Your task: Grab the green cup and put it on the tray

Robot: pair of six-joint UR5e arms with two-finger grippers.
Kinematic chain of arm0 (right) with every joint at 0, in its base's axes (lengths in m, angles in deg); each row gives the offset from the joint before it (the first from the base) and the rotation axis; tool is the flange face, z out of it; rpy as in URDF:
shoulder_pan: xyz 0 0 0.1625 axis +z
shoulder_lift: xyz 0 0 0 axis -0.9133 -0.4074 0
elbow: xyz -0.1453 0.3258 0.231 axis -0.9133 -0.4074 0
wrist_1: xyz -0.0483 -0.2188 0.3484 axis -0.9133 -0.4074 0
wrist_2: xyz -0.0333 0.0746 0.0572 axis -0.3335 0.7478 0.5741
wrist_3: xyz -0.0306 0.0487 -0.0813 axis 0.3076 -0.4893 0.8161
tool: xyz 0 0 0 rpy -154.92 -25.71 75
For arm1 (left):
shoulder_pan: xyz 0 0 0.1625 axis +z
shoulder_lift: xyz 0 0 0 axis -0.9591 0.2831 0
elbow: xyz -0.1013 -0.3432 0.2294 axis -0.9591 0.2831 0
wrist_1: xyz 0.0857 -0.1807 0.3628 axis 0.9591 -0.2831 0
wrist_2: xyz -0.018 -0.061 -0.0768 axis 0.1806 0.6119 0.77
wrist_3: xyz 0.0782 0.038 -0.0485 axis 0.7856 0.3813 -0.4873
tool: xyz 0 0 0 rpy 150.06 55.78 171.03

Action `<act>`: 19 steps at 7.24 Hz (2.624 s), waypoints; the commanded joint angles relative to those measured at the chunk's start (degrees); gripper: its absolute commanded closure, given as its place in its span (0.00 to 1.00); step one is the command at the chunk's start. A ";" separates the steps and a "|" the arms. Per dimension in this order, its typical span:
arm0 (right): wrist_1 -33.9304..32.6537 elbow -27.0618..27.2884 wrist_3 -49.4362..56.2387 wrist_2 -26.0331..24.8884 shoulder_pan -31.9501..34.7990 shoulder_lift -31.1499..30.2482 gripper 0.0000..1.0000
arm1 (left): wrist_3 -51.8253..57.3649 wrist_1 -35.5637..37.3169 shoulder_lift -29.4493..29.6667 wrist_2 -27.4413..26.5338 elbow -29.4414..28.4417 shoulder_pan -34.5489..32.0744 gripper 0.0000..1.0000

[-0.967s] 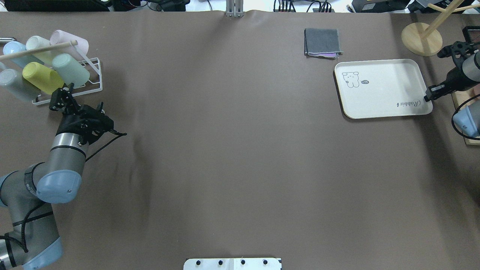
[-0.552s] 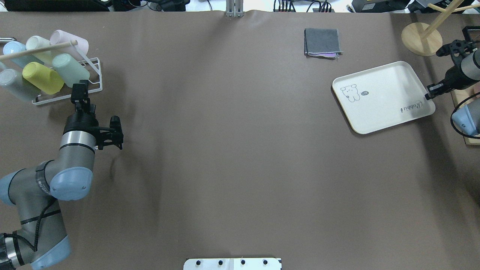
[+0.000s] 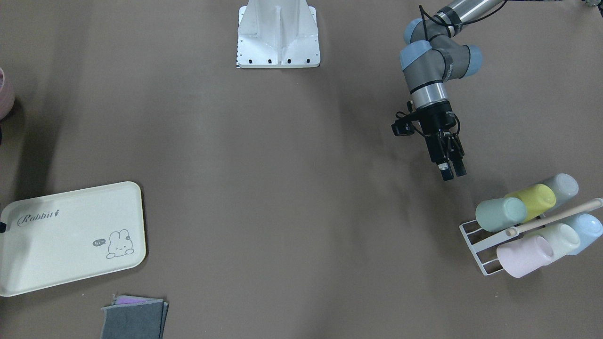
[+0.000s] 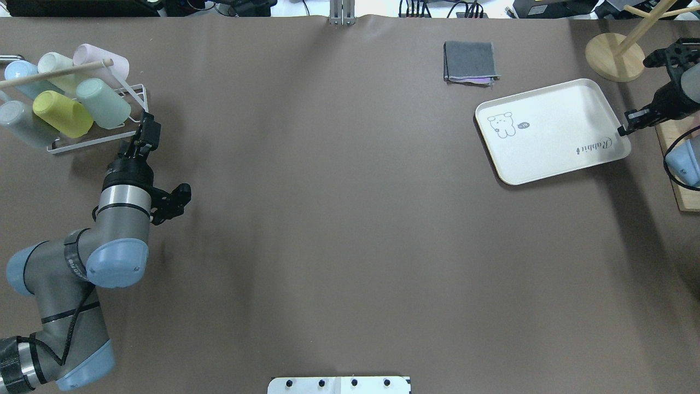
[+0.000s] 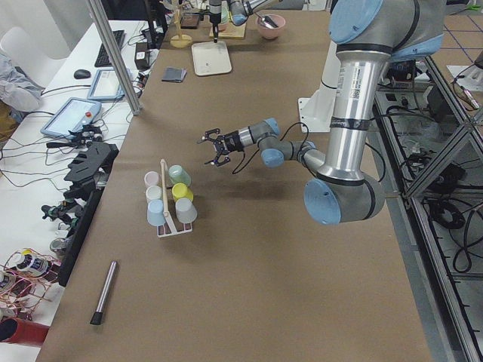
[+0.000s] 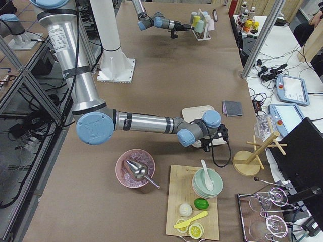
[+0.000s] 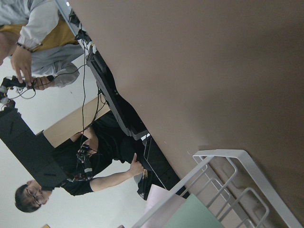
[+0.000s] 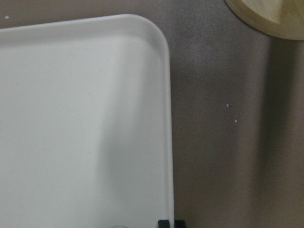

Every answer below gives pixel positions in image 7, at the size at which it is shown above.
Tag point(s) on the green cup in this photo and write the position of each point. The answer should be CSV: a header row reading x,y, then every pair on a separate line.
x,y
193,214

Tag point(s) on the pink cup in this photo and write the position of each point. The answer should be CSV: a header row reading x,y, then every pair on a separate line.
x,y
157,194

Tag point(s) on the person in black shirt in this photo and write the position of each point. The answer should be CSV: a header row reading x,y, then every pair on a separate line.
x,y
105,142

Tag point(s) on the black monitor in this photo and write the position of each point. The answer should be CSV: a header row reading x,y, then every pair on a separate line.
x,y
33,151

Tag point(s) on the person in grey jacket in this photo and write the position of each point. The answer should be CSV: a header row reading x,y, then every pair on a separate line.
x,y
39,43

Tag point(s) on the white wire cup rack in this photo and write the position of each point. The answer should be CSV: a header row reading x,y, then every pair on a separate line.
x,y
231,185

